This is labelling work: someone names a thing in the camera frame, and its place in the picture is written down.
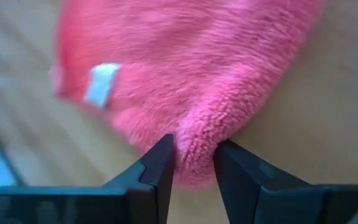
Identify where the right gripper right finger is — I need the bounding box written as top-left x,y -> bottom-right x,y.
213,139 -> 358,224

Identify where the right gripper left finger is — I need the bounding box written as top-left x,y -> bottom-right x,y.
0,133 -> 176,224

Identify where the pink microfiber towel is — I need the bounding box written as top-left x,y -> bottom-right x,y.
48,0 -> 328,190

